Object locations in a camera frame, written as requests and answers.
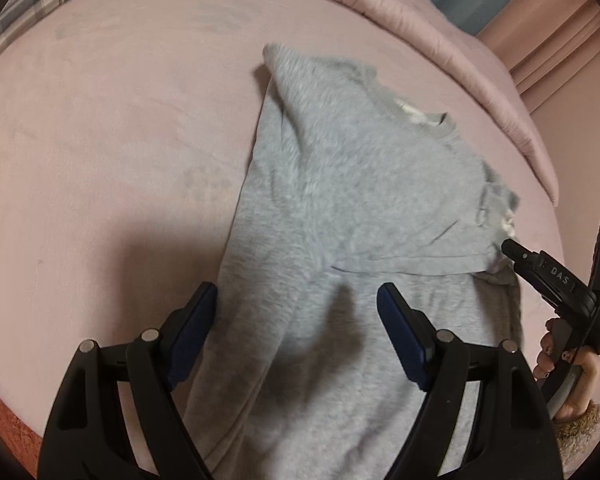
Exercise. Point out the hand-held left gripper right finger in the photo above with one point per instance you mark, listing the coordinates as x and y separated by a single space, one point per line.
400 335

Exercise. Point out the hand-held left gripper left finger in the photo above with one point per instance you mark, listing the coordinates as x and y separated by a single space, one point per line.
195 330

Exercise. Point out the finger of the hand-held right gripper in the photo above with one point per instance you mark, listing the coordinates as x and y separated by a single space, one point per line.
522 256

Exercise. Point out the grey printed sweatshirt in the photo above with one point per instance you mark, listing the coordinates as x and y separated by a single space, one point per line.
360 200

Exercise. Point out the person's right hand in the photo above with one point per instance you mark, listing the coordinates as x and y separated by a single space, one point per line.
587 385

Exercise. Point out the pink bed sheet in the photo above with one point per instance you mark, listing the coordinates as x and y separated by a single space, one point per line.
105 185

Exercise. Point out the pink curtain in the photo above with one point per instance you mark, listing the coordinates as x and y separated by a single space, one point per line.
555 60

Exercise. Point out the orange red rug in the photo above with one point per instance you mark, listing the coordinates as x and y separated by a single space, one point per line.
10 430

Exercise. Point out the pink comforter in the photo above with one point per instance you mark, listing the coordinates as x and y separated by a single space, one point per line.
430 25

